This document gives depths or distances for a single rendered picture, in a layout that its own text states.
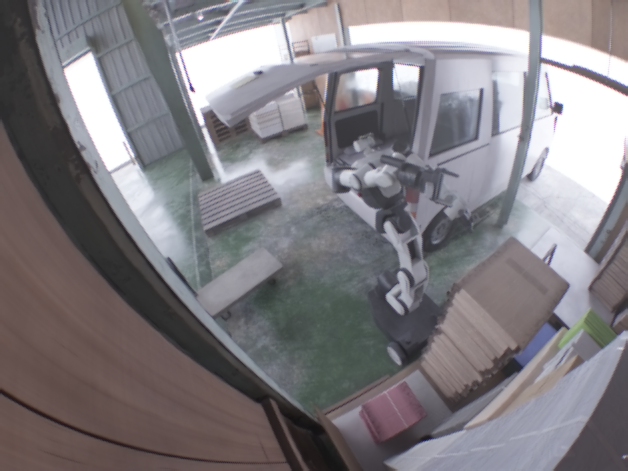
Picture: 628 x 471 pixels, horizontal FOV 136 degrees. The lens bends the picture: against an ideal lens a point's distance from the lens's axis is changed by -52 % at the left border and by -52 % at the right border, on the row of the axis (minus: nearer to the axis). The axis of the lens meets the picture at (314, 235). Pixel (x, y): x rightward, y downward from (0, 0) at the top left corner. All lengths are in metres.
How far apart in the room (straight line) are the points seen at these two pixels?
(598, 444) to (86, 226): 0.58
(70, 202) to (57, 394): 0.23
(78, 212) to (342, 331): 2.07
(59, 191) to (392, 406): 1.55
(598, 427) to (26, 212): 0.52
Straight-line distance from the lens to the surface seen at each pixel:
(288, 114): 5.91
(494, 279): 1.22
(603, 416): 0.29
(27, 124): 0.38
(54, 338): 0.26
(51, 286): 0.28
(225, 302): 2.44
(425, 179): 0.94
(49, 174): 0.38
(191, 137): 4.95
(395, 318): 2.08
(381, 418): 1.53
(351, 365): 2.10
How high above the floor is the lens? 1.98
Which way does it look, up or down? 42 degrees down
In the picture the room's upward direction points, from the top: 13 degrees counter-clockwise
